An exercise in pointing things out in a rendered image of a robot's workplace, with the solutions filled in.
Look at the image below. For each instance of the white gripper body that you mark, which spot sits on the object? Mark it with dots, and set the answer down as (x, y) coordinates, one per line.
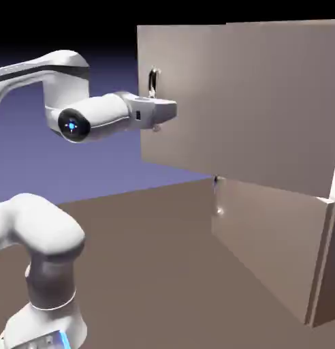
(164, 110)

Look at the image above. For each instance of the small beige cabinet door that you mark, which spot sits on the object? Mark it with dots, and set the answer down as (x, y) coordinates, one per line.
(271, 234)

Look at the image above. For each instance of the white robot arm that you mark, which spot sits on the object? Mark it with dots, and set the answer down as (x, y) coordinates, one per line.
(102, 111)

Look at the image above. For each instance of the beige cabinet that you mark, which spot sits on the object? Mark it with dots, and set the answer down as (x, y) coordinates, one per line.
(331, 272)

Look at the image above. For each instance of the large beige cabinet door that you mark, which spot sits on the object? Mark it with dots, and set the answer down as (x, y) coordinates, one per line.
(252, 103)

